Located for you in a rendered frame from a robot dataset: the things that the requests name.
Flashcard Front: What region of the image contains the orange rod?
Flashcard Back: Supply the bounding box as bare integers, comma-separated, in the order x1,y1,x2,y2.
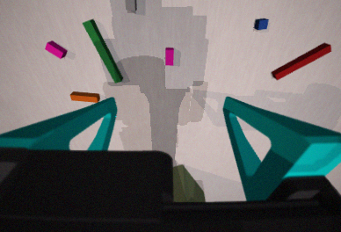
70,91,100,103

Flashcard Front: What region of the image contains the red rod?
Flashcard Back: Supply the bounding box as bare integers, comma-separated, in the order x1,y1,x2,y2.
272,43,331,80

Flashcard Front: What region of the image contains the small blue cube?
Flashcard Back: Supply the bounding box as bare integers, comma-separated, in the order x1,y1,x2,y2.
254,18,269,30

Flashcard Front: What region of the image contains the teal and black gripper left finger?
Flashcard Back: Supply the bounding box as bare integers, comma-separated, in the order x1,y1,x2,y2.
0,98,118,150

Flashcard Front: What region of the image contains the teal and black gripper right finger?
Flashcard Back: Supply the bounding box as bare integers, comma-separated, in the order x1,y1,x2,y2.
222,97,341,201

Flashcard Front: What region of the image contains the green rod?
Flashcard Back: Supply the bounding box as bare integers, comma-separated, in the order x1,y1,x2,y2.
82,19,123,83

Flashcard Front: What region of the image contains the magenta rod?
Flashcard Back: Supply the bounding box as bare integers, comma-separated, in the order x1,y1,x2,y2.
165,47,174,66
45,41,68,59

